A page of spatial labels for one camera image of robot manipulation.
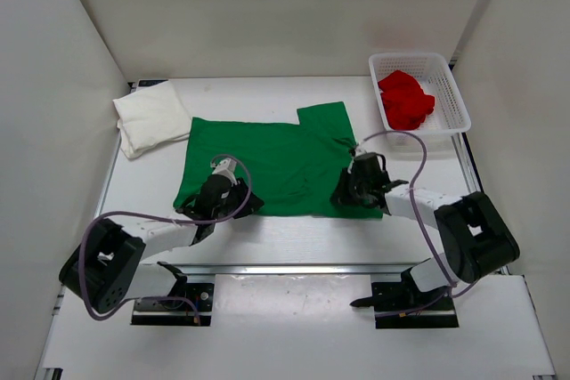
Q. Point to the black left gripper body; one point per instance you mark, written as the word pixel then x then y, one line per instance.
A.
pixel 235 197

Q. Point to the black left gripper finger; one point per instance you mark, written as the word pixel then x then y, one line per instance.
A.
pixel 254 201
pixel 245 211

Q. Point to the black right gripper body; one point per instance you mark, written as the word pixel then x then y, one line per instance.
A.
pixel 362 187

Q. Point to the green t shirt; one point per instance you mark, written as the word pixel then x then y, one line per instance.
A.
pixel 294 168

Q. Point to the white t shirt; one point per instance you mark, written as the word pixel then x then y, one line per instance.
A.
pixel 149 117

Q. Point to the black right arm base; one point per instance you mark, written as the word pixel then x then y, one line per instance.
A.
pixel 401 305

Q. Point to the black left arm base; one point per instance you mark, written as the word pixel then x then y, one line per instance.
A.
pixel 166 296

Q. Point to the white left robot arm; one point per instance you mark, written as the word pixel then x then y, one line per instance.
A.
pixel 109 241

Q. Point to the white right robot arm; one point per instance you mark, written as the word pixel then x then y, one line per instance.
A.
pixel 428 209

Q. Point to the red t shirt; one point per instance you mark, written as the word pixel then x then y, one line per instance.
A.
pixel 406 104

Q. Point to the white plastic basket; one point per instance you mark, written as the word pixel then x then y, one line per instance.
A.
pixel 431 70

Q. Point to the aluminium front rail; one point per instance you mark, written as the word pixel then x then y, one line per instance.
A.
pixel 289 269

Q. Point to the aluminium rail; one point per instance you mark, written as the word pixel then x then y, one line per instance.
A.
pixel 478 184
pixel 289 269

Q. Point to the aluminium right side rail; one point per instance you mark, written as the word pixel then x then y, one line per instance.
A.
pixel 478 184

